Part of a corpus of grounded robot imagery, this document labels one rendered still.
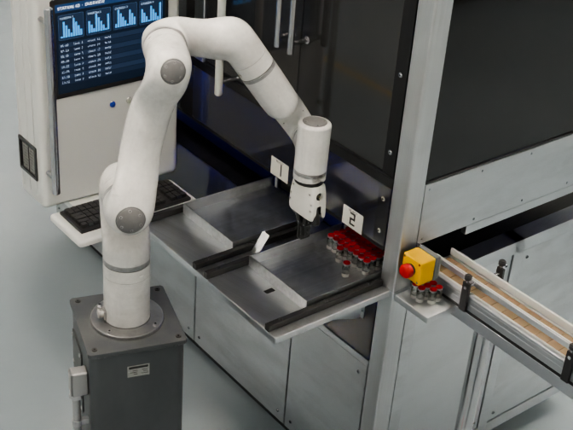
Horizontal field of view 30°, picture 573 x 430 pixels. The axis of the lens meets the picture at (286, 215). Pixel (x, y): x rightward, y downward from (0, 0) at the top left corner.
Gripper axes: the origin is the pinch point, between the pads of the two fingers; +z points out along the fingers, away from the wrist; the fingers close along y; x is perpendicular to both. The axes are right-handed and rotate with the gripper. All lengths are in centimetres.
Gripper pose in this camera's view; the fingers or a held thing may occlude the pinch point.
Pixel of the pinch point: (303, 230)
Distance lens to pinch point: 279.6
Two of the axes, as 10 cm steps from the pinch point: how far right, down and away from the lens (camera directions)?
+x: -7.9, 2.5, -5.6
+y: -6.0, -4.5, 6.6
